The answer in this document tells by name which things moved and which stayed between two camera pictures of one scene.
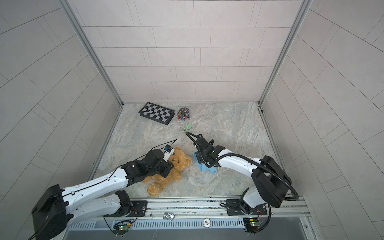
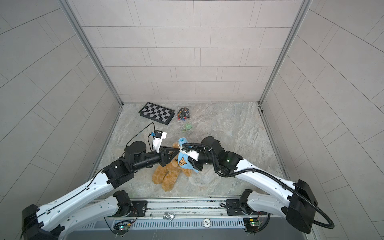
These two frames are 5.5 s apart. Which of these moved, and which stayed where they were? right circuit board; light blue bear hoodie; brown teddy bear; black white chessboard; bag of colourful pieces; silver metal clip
Moved: light blue bear hoodie; brown teddy bear
Stayed: black white chessboard; silver metal clip; right circuit board; bag of colourful pieces
